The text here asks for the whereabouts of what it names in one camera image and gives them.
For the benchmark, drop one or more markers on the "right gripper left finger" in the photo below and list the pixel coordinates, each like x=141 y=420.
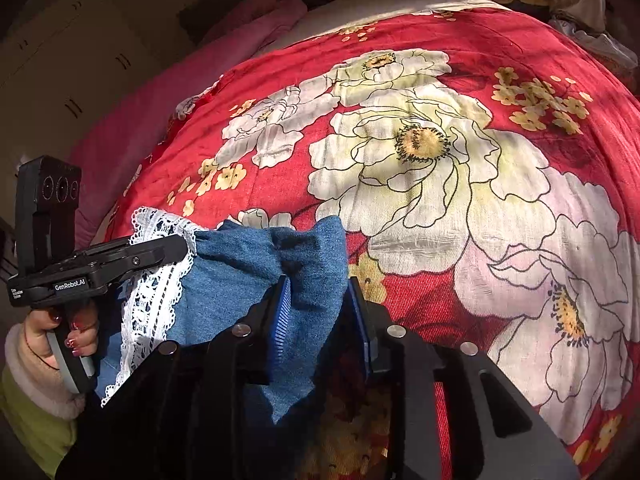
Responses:
x=251 y=350

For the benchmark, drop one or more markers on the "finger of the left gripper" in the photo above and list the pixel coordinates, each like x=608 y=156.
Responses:
x=121 y=256

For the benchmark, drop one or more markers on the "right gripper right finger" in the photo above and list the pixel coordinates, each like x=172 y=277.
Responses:
x=381 y=345

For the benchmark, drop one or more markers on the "blue denim pants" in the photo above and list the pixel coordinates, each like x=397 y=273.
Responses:
x=225 y=272

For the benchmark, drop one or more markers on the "left forearm yellow sleeve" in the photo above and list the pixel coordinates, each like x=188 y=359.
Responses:
x=34 y=401

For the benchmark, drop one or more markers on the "red floral quilt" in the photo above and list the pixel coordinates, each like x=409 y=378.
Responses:
x=481 y=174

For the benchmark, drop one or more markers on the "cream wardrobe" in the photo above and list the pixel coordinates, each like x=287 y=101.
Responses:
x=66 y=63

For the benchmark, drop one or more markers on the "pink rolled blanket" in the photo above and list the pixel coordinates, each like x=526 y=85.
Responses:
x=112 y=150

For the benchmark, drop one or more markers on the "beige bed sheet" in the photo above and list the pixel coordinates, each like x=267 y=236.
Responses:
x=340 y=14

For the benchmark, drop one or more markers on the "cream curtain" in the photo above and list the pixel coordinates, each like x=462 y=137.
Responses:
x=598 y=28

